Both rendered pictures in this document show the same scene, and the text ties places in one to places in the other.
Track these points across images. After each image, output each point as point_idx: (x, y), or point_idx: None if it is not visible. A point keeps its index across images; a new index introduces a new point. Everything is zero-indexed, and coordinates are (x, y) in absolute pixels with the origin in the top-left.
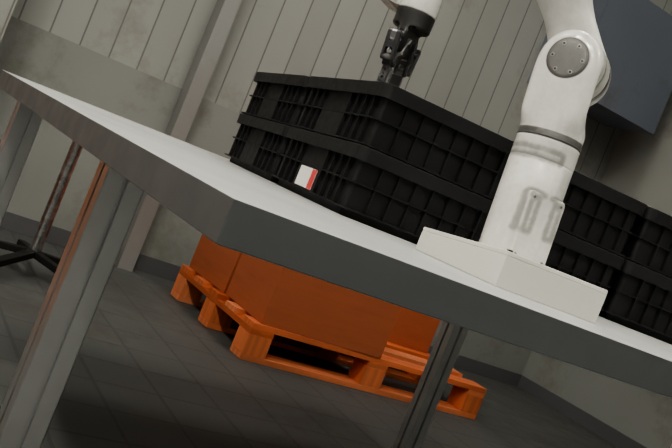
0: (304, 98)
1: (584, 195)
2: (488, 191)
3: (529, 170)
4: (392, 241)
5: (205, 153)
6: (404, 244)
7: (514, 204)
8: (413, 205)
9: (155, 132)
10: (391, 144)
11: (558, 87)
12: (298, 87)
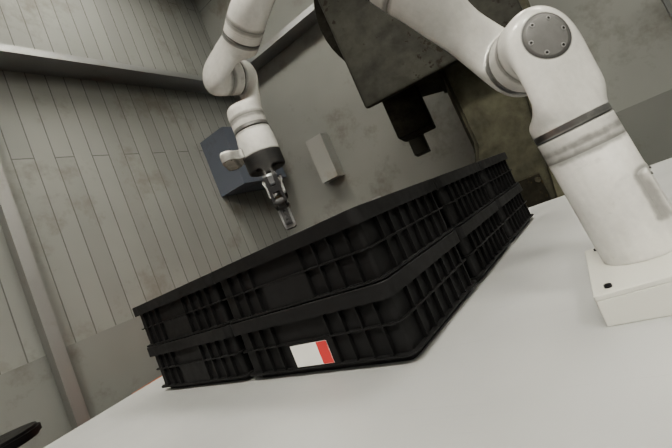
0: (217, 293)
1: (461, 182)
2: (443, 228)
3: (620, 155)
4: (651, 348)
5: (162, 413)
6: (582, 332)
7: (640, 196)
8: (435, 288)
9: (93, 443)
10: (389, 258)
11: (566, 65)
12: (199, 290)
